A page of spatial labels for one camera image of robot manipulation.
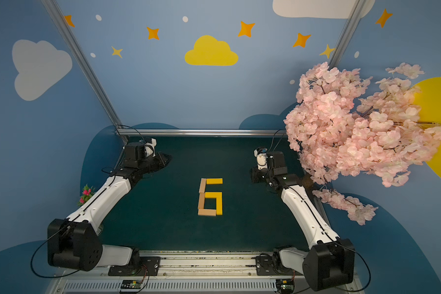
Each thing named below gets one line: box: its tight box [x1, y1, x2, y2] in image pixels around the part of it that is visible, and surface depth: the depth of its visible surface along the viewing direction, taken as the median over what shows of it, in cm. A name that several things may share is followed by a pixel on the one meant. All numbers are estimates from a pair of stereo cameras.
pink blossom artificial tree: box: [284, 61, 441, 226], surface depth 58 cm
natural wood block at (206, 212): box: [197, 208, 217, 217], surface depth 90 cm
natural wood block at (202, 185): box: [198, 178, 207, 193], surface depth 100 cm
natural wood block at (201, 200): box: [198, 192, 206, 209], surface depth 95 cm
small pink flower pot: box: [77, 183, 97, 207], surface depth 77 cm
